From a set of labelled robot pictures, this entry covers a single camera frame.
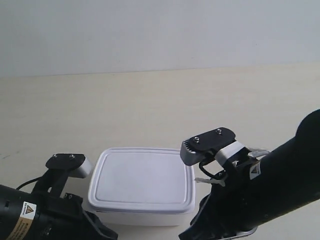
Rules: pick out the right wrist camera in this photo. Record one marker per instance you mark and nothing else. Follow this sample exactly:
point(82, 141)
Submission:
point(219, 144)

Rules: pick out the white lidded plastic container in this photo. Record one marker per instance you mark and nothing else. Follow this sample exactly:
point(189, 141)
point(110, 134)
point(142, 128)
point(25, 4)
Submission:
point(142, 186)

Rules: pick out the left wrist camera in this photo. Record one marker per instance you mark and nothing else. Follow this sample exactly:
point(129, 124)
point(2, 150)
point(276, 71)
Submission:
point(62, 166)

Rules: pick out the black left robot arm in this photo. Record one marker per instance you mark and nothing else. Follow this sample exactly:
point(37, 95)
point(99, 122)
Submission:
point(18, 213)

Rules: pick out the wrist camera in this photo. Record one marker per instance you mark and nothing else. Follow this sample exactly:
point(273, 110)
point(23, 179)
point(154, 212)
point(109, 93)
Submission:
point(219, 144)
point(62, 166)

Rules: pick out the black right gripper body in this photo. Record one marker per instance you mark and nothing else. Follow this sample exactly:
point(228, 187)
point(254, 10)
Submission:
point(223, 214)

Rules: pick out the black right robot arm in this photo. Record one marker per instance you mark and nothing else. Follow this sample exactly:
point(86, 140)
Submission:
point(251, 186)

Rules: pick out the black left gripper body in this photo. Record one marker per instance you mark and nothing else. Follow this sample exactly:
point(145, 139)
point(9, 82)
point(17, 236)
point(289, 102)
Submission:
point(65, 219)

